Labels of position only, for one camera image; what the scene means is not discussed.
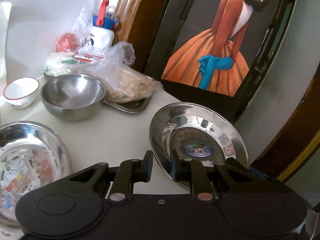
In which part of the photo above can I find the large steel plate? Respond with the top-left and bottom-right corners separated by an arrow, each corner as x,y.
0,121 -> 73,227

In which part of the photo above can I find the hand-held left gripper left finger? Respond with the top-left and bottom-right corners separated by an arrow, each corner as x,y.
67,150 -> 153,204

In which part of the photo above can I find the red round item in bag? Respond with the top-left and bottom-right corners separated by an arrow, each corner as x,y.
55,32 -> 78,53

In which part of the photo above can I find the metal tray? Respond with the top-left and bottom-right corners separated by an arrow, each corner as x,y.
43,72 -> 153,113

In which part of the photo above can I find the framed painting orange dress figure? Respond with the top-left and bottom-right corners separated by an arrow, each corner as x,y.
143,0 -> 300,126

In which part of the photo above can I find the stainless steel bowl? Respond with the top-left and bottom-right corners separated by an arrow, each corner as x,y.
41,74 -> 107,121

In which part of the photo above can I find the clear bag of beige food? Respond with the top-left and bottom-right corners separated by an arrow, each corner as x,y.
104,42 -> 164,103

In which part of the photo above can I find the white printed tablecloth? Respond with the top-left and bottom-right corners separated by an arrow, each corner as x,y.
0,73 -> 253,240

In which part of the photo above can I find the small steel plate with sticker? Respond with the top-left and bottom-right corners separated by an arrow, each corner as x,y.
149,102 -> 250,191

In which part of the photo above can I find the white food packet green label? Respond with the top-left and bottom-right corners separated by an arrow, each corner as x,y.
44,51 -> 105,77

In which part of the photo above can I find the white ceramic bowl red rim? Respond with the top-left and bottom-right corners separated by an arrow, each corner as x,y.
3,77 -> 39,110

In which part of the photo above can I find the brown wooden furniture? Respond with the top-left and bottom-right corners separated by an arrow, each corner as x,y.
250,99 -> 320,182

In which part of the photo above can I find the wooden door frame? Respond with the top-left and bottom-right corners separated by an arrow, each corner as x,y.
115,0 -> 181,73

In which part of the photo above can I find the white bottle blue red cap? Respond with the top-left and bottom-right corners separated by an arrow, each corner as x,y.
86,0 -> 119,50

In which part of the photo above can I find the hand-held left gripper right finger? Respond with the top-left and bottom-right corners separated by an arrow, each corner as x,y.
169,149 -> 265,203

